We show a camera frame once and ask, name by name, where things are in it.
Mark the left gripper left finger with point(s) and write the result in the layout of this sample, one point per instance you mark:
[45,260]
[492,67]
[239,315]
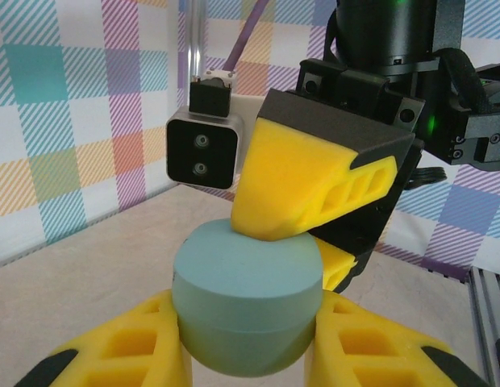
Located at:
[125,346]

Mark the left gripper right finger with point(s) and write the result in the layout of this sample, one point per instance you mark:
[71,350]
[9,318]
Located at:
[367,346]

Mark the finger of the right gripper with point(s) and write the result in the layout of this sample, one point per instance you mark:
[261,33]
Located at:
[290,173]
[355,242]

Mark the teal earbud charging case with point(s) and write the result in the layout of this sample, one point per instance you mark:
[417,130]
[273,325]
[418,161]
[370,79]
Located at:
[246,294]

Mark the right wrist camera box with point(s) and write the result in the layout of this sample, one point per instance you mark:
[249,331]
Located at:
[201,149]

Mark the wide aluminium mounting rail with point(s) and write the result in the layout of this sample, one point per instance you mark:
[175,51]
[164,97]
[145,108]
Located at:
[494,322]

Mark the aluminium frame post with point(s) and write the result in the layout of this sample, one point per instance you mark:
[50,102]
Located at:
[197,36]

